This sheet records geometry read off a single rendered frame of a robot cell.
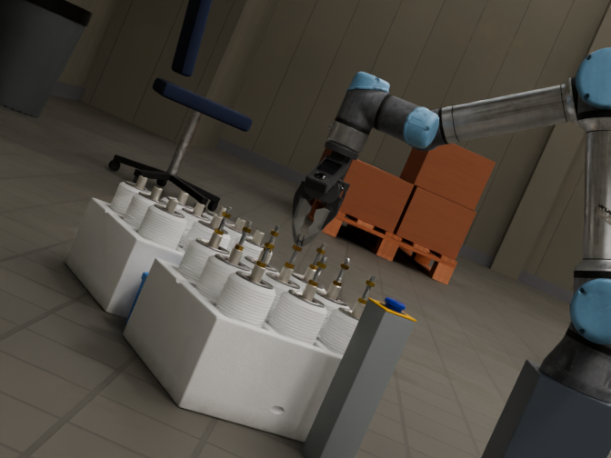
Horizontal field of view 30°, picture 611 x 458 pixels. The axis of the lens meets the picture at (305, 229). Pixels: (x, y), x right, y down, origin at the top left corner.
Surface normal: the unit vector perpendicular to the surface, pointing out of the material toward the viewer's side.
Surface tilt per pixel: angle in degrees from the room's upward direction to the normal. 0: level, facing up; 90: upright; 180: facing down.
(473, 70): 90
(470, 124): 107
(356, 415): 90
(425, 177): 90
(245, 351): 90
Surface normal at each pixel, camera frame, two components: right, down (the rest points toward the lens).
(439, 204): 0.14, 0.14
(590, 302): -0.32, 0.07
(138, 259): 0.42, 0.26
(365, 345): -0.82, -0.32
